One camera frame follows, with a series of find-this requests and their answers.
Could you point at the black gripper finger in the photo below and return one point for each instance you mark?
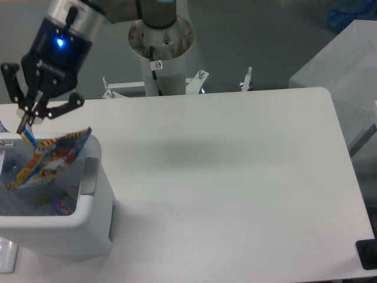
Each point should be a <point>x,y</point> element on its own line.
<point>24,102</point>
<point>41,109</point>

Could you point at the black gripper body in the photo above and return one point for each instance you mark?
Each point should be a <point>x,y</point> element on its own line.
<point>52,64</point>

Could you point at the blue snack wrapper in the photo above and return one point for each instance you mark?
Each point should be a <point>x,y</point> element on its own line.
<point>50,157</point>

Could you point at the crushed clear plastic bottle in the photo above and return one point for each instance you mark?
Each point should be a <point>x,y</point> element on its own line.
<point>46,199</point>

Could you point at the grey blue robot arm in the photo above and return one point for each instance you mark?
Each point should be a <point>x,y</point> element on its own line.
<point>84,18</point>

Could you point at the white trash can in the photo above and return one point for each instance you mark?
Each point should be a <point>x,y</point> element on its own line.
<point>88,231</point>

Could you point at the blue patterned object at edge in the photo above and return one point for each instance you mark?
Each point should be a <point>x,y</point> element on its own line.
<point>3,128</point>

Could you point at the white covered side table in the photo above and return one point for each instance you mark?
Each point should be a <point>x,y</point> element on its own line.
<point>346,67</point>

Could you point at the blue bag in background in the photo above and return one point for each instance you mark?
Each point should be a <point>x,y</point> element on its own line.
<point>343,13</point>

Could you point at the black clamp at table edge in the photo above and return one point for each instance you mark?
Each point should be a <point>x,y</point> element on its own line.
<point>367,253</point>

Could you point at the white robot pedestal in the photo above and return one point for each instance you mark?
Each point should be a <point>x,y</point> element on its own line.
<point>162,54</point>

